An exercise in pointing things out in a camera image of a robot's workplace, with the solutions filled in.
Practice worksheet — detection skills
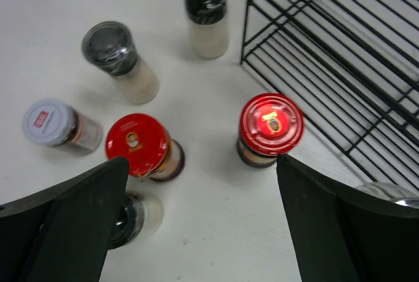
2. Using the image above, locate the orange label jar red lid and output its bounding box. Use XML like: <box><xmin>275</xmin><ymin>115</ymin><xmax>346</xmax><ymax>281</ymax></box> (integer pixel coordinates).
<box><xmin>105</xmin><ymin>113</ymin><xmax>185</xmax><ymax>183</ymax></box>

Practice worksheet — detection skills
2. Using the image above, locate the dark sauce jar red lid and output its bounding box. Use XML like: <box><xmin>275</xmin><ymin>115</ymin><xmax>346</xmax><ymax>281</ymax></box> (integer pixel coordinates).
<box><xmin>236</xmin><ymin>93</ymin><xmax>304</xmax><ymax>168</ymax></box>

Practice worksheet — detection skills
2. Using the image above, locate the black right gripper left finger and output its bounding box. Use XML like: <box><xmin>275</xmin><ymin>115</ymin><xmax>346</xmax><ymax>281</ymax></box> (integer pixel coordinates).
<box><xmin>1</xmin><ymin>156</ymin><xmax>129</xmax><ymax>281</ymax></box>

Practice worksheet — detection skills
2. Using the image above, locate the black pump cap salt bottle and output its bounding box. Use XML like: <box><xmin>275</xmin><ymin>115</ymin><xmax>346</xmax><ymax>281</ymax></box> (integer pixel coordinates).
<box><xmin>184</xmin><ymin>0</ymin><xmax>230</xmax><ymax>59</ymax></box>

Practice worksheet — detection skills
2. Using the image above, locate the black knob cap salt bottle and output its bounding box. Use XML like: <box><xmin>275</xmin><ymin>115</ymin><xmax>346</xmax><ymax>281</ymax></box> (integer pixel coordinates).
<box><xmin>108</xmin><ymin>191</ymin><xmax>164</xmax><ymax>250</ymax></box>

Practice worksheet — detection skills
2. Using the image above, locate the round glass jar metal rim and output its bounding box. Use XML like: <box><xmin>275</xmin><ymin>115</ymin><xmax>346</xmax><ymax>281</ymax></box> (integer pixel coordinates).
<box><xmin>356</xmin><ymin>182</ymin><xmax>419</xmax><ymax>209</ymax></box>

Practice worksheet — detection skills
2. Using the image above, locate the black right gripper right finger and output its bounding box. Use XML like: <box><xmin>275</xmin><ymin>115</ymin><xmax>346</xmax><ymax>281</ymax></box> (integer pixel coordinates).
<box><xmin>276</xmin><ymin>155</ymin><xmax>418</xmax><ymax>281</ymax></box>

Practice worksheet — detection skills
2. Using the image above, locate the black wire rack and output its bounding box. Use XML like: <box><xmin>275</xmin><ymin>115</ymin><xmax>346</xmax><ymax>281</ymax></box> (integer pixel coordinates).
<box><xmin>240</xmin><ymin>0</ymin><xmax>418</xmax><ymax>192</ymax></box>

